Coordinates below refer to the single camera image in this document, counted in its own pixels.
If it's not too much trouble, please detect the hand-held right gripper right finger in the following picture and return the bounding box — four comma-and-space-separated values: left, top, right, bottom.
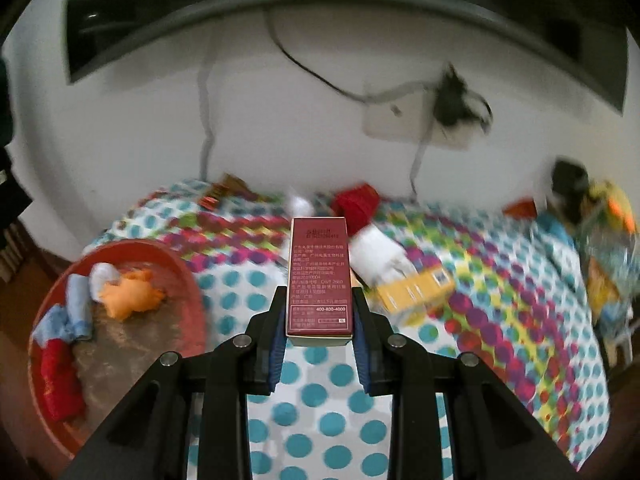
350, 285, 583, 480

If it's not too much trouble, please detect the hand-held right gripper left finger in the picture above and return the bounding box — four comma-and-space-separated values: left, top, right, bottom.
60, 285, 291, 480

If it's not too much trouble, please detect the yellow cardboard box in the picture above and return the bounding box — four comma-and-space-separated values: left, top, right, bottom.
372, 266, 457, 328

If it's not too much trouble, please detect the cream and red cardboard box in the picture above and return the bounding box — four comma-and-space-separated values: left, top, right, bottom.
285, 216, 355, 348

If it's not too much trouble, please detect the white sock bundle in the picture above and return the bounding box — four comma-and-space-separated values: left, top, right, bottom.
89, 262, 121, 303
348, 224, 418, 283

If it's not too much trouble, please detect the red round tray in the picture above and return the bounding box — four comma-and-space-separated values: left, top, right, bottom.
27, 239, 211, 461

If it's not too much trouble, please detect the orange sock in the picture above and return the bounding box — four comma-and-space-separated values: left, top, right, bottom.
99, 269, 168, 322

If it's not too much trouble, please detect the light blue sock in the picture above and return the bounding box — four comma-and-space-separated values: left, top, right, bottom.
31, 274, 95, 347

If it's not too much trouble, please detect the red sock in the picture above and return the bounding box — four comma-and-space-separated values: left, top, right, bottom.
40, 339, 87, 422

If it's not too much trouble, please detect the polka dot tablecloth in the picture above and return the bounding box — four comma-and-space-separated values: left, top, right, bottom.
82, 177, 613, 480

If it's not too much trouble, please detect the small white sock roll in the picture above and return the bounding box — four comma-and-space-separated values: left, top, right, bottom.
286, 194, 315, 217

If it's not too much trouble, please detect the red cloth ball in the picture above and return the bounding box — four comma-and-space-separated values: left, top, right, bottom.
331, 185, 381, 237

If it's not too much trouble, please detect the red snack packet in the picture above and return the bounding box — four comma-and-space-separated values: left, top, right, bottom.
502, 200, 538, 218

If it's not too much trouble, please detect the light blue patterned cloth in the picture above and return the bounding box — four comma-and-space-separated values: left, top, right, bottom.
535, 212, 581, 261

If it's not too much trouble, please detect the black power adapter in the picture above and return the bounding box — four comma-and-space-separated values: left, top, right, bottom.
431, 62, 495, 138

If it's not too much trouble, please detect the striped brown curtain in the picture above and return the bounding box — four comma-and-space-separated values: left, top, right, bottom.
0, 225, 26, 271

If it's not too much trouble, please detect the thin hanging charger cable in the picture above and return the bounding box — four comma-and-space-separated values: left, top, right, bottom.
410, 125, 436, 196

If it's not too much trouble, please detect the black curved power cable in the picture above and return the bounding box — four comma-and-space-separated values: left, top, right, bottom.
265, 7, 446, 103

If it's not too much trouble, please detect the black wall television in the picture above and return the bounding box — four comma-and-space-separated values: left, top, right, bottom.
65, 0, 628, 116

